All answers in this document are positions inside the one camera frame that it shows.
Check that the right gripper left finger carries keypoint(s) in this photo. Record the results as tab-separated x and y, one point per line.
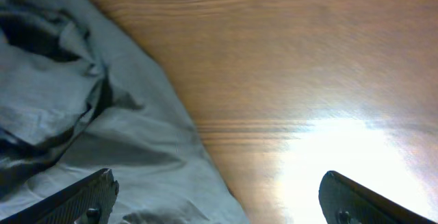
90	200

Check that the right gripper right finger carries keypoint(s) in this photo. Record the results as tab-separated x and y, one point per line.
344	201

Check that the grey shorts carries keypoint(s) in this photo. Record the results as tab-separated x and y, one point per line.
78	95

